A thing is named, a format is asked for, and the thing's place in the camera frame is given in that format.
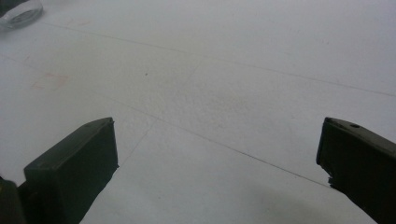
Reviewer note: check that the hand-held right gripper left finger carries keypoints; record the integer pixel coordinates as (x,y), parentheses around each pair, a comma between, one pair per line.
(74,168)

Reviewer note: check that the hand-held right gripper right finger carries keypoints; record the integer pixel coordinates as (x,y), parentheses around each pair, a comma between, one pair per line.
(361,165)

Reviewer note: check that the clear glass dish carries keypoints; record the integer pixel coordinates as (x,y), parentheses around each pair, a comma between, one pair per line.
(21,14)

